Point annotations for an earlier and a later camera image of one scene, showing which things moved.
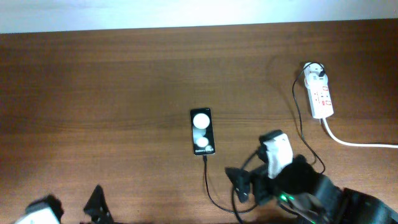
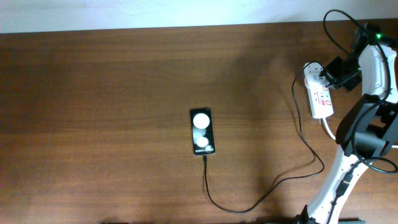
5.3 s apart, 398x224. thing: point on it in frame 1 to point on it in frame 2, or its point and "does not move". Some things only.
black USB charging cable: x=321 y=73 does not move
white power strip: x=318 y=89 does not move
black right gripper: x=260 y=177 to x=328 y=73
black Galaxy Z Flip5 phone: x=202 y=129 does not move
